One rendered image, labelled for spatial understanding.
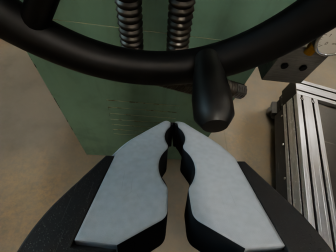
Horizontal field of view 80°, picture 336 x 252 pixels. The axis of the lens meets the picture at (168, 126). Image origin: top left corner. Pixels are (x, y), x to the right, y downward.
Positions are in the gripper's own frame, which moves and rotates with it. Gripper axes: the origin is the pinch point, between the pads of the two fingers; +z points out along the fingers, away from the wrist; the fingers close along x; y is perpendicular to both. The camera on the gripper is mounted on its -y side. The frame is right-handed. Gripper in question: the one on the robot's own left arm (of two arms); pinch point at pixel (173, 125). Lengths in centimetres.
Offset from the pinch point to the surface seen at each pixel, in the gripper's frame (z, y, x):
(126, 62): 4.8, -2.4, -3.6
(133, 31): 10.6, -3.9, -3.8
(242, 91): 19.0, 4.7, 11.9
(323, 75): 112, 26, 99
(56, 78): 31.5, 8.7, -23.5
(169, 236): 30, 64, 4
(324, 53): 19.4, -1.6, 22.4
